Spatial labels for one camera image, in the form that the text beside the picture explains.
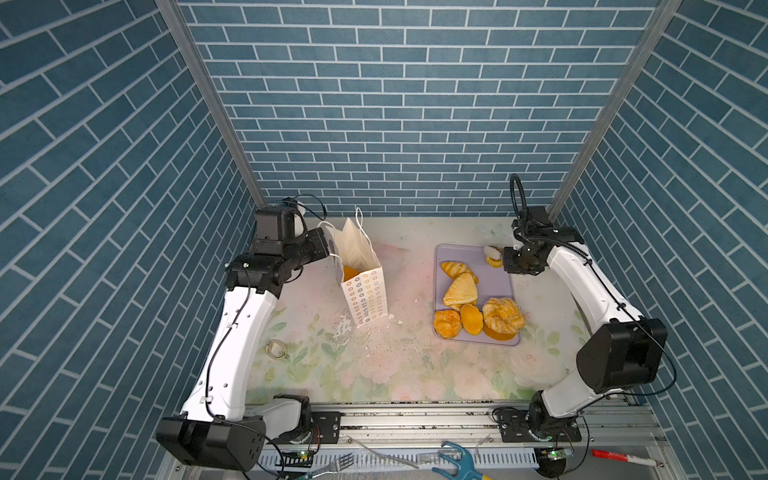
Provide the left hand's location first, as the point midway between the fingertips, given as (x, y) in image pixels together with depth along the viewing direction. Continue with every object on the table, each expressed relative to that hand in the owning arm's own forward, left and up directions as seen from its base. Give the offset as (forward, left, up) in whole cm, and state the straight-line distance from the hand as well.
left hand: (329, 237), depth 72 cm
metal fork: (-42, -4, -32) cm, 53 cm away
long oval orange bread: (-6, -5, -7) cm, 10 cm away
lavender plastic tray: (+6, -50, -30) cm, 58 cm away
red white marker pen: (-43, -70, -30) cm, 88 cm away
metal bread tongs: (+11, -48, -19) cm, 53 cm away
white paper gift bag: (-7, -8, -13) cm, 17 cm away
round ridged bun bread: (-10, -32, -27) cm, 43 cm away
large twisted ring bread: (-9, -48, -26) cm, 56 cm away
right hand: (+3, -49, -14) cm, 51 cm away
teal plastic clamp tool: (-44, -32, -31) cm, 63 cm away
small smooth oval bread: (-9, -39, -27) cm, 49 cm away
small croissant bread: (+11, -36, -28) cm, 48 cm away
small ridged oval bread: (+8, -48, -22) cm, 54 cm away
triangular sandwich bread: (0, -37, -25) cm, 45 cm away
